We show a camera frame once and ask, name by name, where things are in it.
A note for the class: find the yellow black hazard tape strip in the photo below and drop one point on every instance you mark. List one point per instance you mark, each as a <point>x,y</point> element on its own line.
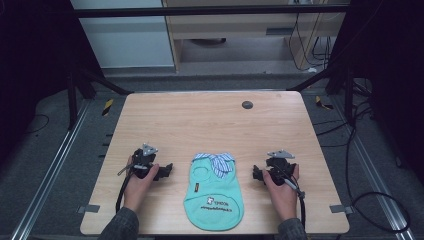
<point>107,107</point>
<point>322,104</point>

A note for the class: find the aluminium floor rail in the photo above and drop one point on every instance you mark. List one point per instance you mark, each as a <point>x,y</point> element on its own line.
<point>50,173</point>
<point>373,173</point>

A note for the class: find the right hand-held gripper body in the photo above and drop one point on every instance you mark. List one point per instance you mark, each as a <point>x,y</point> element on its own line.
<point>279,166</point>

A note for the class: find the black metal frame stand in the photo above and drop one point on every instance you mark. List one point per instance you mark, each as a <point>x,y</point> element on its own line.
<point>73,100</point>
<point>346,90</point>

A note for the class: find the person's right hand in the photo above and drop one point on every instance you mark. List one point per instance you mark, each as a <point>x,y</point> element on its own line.
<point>282,200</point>

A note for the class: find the round grey table grommet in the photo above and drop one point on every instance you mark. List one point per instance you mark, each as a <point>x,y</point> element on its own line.
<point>247,105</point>

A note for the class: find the white cabinet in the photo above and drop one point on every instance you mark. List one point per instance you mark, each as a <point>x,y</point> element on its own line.
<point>123,36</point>

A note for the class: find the light wooden desk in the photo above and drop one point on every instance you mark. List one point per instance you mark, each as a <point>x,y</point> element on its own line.
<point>240,30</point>

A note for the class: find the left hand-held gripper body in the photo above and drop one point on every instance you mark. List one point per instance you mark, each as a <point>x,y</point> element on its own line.
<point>144,160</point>

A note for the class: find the person's left hand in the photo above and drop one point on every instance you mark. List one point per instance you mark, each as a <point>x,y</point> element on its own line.
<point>137,190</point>

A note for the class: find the grey metal table bracket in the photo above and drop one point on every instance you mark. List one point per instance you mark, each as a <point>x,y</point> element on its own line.
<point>88,209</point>
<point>341,209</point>

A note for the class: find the black horizontal frame bar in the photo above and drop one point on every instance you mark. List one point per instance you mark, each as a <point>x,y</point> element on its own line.
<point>206,11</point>

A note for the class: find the teal pet shirt striped collar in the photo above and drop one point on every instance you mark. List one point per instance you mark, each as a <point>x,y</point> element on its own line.
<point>213,196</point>

